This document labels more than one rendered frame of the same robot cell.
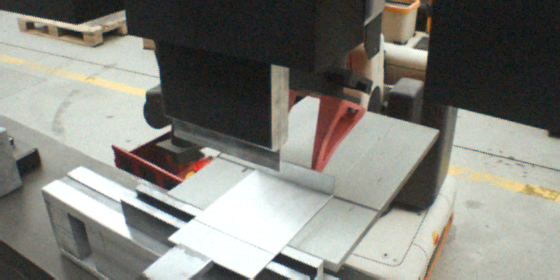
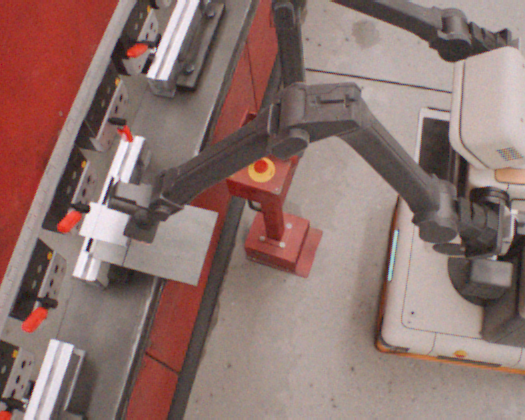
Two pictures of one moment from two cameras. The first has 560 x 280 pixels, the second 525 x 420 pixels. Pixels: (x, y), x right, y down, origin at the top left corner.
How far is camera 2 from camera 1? 145 cm
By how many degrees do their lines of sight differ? 62
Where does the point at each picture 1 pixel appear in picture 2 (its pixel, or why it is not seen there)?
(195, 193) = not seen: hidden behind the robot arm
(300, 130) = (177, 220)
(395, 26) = not seen: outside the picture
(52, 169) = (191, 101)
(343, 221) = (113, 254)
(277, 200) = (119, 228)
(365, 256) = (406, 297)
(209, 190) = not seen: hidden behind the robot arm
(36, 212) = (155, 120)
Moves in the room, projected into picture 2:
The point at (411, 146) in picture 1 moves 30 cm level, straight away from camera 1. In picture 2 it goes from (175, 272) to (308, 267)
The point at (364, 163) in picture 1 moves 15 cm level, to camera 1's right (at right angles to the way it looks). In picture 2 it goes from (155, 254) to (171, 315)
